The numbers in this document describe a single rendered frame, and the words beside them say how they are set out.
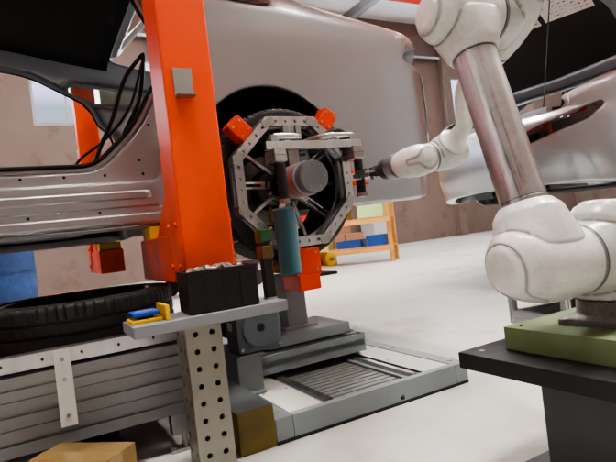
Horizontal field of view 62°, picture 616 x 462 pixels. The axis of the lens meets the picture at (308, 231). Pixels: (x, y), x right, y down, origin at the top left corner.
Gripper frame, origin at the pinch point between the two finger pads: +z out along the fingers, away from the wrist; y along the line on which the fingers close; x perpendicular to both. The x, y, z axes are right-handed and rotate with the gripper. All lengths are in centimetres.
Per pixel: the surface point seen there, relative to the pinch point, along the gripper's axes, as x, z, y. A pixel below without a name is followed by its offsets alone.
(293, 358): -70, 22, -27
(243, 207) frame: -6.8, 20.1, -42.2
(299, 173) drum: 3.3, 6.3, -23.3
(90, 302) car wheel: -33, 7, -102
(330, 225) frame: -17.8, 20.4, -3.9
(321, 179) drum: 0.6, 5.9, -14.1
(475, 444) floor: -83, -61, -15
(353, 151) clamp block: 9.6, -1.4, -2.5
